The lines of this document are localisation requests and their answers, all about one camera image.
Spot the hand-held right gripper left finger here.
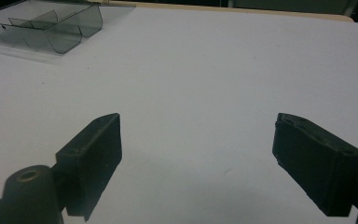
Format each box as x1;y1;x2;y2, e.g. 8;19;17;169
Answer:
55;112;123;222

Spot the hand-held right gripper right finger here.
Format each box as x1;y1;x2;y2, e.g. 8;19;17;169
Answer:
271;112;358;217

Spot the clear grey plastic organizer tray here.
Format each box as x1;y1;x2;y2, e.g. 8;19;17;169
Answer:
0;0;103;55

